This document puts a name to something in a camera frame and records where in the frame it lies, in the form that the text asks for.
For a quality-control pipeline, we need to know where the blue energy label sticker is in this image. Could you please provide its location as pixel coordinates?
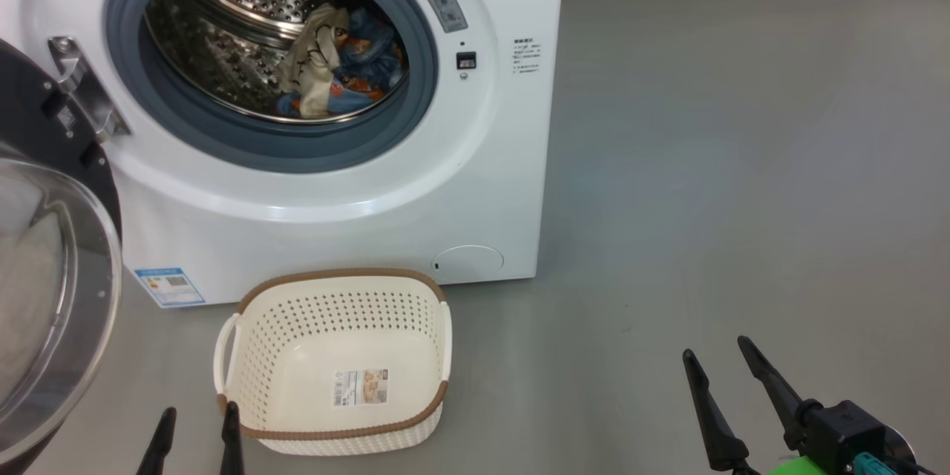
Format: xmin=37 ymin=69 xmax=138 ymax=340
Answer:
xmin=134 ymin=267 xmax=206 ymax=309

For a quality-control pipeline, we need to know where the silver metal door hinge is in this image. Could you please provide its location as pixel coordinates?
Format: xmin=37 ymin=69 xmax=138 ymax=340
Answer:
xmin=48 ymin=36 xmax=132 ymax=143

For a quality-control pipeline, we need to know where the black round washing machine door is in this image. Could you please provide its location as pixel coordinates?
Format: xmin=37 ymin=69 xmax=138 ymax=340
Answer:
xmin=0 ymin=39 xmax=123 ymax=475

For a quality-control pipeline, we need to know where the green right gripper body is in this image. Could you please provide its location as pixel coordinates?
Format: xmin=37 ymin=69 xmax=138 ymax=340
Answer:
xmin=767 ymin=459 xmax=836 ymax=475

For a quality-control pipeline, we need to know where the basket product label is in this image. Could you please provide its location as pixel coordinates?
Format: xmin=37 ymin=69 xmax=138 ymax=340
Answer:
xmin=333 ymin=368 xmax=391 ymax=407

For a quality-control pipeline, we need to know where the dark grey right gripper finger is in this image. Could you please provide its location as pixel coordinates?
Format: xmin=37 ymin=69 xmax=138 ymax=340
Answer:
xmin=737 ymin=335 xmax=817 ymax=453
xmin=682 ymin=349 xmax=761 ymax=475

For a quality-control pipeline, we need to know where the cream perforated laundry basket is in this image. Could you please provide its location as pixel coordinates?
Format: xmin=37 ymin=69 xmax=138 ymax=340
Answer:
xmin=214 ymin=268 xmax=453 ymax=456

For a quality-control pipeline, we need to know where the white washing machine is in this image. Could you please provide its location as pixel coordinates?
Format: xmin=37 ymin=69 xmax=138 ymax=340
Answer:
xmin=0 ymin=0 xmax=567 ymax=309

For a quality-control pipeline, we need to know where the round white filter cover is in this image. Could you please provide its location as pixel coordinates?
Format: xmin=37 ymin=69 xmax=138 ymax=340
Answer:
xmin=432 ymin=245 xmax=505 ymax=284

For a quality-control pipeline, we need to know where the cream garment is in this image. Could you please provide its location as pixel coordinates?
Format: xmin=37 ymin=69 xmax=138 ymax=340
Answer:
xmin=277 ymin=4 xmax=351 ymax=119

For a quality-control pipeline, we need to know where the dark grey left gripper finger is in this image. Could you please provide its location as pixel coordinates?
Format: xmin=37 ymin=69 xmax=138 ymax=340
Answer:
xmin=136 ymin=407 xmax=177 ymax=475
xmin=220 ymin=402 xmax=246 ymax=475

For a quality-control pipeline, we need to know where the grey rubber door gasket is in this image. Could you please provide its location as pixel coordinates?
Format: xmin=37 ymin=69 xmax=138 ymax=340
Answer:
xmin=104 ymin=0 xmax=439 ymax=174

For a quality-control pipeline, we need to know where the blue cartoon print garment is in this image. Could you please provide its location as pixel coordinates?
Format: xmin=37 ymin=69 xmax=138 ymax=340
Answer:
xmin=338 ymin=9 xmax=407 ymax=101
xmin=278 ymin=74 xmax=376 ymax=118

